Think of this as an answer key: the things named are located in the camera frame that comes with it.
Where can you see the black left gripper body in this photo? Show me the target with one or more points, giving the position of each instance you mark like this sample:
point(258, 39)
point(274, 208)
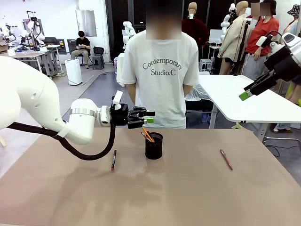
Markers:
point(118, 116)

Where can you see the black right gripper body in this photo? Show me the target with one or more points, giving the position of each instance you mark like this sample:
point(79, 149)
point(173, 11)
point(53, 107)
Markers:
point(279, 62)

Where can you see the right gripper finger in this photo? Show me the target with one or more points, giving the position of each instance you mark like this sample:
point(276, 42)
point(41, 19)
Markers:
point(258, 80)
point(263, 87)

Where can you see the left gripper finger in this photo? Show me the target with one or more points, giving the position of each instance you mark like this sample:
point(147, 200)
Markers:
point(148, 121)
point(150, 113)

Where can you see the yellow pencil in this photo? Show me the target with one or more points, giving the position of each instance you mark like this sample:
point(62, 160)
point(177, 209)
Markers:
point(148, 135)
point(144, 135)

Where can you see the black marker with pink cap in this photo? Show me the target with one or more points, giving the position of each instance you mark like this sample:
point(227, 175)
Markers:
point(113, 160)

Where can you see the dark red pen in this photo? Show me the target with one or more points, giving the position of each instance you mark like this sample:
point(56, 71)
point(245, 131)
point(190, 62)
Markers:
point(226, 159)

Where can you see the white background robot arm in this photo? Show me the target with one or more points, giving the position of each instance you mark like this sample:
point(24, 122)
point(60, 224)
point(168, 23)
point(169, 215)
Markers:
point(128, 25)

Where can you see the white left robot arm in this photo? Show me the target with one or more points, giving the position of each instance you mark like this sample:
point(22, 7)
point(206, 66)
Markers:
point(28, 94)

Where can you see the black mesh pen holder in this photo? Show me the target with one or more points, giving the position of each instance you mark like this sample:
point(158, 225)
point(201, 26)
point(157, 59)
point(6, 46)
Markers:
point(154, 149)

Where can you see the person in white t-shirt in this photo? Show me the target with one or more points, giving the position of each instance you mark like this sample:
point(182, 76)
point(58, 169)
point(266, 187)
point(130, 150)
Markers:
point(162, 94)

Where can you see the yellow green object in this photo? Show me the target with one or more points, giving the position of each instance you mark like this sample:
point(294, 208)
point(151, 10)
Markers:
point(289, 91)

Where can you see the white side table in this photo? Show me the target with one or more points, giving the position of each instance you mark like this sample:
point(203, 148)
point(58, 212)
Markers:
point(235, 103)

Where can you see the black tripod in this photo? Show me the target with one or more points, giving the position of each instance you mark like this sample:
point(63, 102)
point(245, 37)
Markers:
point(242, 47)

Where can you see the person in red shirt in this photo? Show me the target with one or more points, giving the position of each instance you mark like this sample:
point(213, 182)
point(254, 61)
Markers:
point(265, 26)

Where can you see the table with white cloth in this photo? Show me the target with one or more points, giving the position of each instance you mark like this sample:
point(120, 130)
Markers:
point(120, 70)

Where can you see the mannequin in beige jacket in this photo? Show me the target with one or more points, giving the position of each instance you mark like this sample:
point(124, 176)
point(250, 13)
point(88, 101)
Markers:
point(232, 42)

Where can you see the mannequin with bucket hat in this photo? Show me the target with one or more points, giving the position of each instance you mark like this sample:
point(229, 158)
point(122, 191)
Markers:
point(294, 11)

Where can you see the clear plastic bag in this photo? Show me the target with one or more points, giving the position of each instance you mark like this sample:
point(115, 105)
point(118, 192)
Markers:
point(200, 93)

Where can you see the white crate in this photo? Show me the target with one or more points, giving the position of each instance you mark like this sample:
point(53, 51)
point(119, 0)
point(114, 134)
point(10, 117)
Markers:
point(205, 64)

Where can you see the black stool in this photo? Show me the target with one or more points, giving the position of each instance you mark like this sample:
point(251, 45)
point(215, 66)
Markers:
point(98, 62)

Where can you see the white air purifier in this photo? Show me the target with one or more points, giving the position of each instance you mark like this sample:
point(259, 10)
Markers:
point(73, 73)

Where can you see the white robot behind mannequins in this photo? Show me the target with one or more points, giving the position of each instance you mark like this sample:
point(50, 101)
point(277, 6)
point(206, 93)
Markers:
point(227, 20)

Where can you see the black bag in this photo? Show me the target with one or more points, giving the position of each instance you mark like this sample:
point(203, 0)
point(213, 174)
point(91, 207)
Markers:
point(98, 51)

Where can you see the mannequin in dark red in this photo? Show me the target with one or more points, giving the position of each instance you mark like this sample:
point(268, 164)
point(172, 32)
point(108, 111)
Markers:
point(195, 30)

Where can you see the seated person in black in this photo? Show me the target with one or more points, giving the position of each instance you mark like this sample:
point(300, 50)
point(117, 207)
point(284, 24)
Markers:
point(82, 43)

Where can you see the small white desk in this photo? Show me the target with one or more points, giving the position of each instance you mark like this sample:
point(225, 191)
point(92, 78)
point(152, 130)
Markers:
point(53, 46)

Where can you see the wooden top desk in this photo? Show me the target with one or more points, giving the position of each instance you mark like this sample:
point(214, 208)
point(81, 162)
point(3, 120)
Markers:
point(23, 54)

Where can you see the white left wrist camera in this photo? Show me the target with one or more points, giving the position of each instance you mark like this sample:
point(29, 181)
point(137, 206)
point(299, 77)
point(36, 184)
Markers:
point(117, 96)

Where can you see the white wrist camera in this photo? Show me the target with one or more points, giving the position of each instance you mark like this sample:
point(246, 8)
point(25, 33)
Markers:
point(260, 42)
point(117, 96)

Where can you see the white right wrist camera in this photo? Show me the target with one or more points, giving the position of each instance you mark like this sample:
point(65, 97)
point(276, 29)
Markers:
point(260, 42)

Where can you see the grey wall panel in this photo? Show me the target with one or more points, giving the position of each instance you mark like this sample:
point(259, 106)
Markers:
point(85, 23)

